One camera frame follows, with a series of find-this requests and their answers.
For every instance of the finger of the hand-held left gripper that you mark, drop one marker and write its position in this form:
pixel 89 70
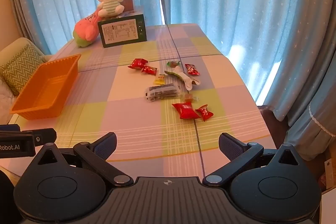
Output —
pixel 9 128
pixel 46 136

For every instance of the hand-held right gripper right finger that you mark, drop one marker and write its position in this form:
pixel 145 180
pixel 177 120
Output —
pixel 231 146

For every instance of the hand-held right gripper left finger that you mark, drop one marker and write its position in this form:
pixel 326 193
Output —
pixel 105 146

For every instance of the red candy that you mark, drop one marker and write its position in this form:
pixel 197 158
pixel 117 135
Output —
pixel 204 112
pixel 149 70
pixel 137 63
pixel 192 69

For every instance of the orange plastic tray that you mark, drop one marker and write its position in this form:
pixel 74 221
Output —
pixel 47 87

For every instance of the large red snack packet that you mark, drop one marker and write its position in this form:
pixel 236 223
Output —
pixel 185 109

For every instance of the dark clear snack packet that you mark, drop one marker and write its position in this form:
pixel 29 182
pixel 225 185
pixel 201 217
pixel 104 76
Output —
pixel 161 92

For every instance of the green white snack pouch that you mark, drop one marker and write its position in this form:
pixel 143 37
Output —
pixel 183 78

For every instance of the yellow candy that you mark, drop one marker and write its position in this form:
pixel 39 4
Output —
pixel 160 79

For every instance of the green candy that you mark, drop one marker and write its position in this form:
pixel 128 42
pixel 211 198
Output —
pixel 173 64

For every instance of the white fluffy cushion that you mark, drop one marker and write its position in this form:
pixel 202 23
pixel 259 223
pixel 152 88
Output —
pixel 6 103

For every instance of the checked tablecloth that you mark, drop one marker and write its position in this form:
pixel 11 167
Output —
pixel 131 121

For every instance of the green zigzag cushion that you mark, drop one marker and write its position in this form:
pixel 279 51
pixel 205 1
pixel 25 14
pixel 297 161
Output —
pixel 21 66

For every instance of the pale green sofa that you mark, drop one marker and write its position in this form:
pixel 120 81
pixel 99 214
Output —
pixel 15 43

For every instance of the grey star curtain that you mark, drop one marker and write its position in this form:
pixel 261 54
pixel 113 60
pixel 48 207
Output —
pixel 23 3
pixel 315 69

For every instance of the green cardboard box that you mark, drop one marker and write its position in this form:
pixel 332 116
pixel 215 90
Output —
pixel 118 32

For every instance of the pink star plush toy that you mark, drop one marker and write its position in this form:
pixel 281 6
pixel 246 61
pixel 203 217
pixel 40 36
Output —
pixel 86 27

